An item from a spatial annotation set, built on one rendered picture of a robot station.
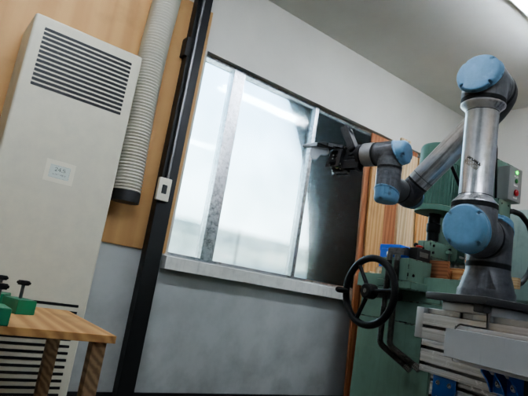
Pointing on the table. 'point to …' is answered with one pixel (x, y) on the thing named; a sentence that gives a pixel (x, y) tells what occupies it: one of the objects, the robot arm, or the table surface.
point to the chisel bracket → (438, 252)
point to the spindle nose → (433, 227)
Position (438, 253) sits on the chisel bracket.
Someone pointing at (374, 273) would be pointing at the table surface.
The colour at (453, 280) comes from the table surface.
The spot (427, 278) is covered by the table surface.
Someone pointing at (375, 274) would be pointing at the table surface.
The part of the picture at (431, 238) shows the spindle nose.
